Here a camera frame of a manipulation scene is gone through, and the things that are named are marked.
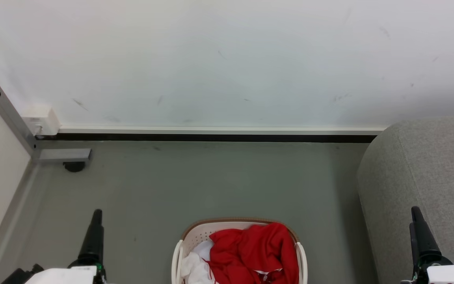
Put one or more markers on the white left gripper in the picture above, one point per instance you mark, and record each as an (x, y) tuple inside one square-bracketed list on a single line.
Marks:
[(69, 276)]

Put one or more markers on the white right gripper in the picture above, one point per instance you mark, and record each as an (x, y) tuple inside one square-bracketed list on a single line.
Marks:
[(453, 275)]

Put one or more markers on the red white striped jersey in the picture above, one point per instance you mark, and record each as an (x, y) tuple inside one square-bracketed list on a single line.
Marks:
[(195, 268)]

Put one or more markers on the red knit garment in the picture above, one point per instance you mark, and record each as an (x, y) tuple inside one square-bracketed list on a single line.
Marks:
[(254, 248)]

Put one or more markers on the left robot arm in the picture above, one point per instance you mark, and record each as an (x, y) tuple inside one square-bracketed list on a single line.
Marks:
[(20, 276)]

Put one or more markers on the white plastic laundry basket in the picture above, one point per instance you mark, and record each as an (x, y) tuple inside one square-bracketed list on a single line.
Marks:
[(199, 232)]

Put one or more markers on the grey fabric sofa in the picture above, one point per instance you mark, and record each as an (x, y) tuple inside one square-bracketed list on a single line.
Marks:
[(420, 173)]

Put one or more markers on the grey aluminium foot bar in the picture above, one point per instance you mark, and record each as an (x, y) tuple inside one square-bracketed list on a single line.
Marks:
[(63, 154)]

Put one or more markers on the black baseboard strip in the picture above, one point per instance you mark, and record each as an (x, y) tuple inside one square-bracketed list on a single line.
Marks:
[(211, 138)]

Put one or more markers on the black frame foot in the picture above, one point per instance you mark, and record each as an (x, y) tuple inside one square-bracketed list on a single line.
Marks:
[(74, 166)]

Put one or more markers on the white wall box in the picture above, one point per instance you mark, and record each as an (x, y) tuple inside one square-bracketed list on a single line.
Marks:
[(41, 120)]

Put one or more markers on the grey aluminium frame post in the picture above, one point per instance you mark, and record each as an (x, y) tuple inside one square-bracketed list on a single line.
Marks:
[(8, 114)]

